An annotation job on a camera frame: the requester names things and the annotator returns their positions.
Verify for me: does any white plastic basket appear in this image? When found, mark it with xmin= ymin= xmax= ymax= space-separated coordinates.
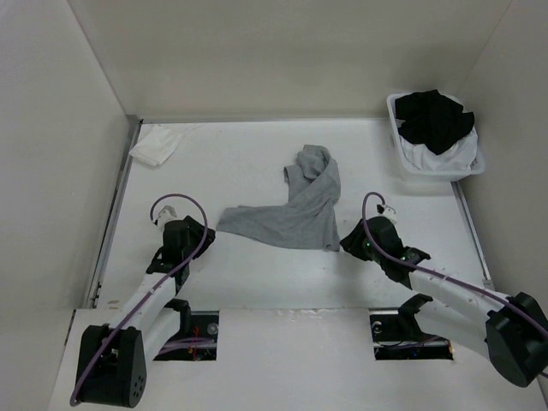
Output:
xmin=386 ymin=92 xmax=486 ymax=183

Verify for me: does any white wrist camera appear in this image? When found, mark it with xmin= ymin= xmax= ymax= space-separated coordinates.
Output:
xmin=376 ymin=204 xmax=397 ymax=224
xmin=154 ymin=205 xmax=178 ymax=230

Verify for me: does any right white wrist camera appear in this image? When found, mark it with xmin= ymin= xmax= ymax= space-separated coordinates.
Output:
xmin=376 ymin=204 xmax=397 ymax=224

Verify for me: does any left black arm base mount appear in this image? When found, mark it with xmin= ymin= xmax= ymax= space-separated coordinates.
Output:
xmin=155 ymin=300 xmax=220 ymax=361

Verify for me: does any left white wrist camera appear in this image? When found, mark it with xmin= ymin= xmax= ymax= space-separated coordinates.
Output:
xmin=154 ymin=205 xmax=178 ymax=230

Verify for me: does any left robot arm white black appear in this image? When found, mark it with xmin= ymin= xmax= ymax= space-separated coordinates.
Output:
xmin=70 ymin=216 xmax=216 ymax=408

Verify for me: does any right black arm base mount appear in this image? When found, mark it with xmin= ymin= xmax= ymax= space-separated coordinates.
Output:
xmin=369 ymin=294 xmax=453 ymax=360

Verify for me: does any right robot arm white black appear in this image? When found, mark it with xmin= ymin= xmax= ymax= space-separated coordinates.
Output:
xmin=340 ymin=216 xmax=547 ymax=388

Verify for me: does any folded white tank top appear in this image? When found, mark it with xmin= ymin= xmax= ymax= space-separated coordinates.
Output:
xmin=129 ymin=124 xmax=201 ymax=168

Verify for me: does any white tank top in basket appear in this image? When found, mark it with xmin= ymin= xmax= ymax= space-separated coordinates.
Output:
xmin=399 ymin=128 xmax=478 ymax=171

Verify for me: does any black tank top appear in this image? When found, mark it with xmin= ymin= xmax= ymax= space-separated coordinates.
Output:
xmin=394 ymin=89 xmax=475 ymax=155

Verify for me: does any grey tank top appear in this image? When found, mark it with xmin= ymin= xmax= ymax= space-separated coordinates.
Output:
xmin=217 ymin=145 xmax=341 ymax=252

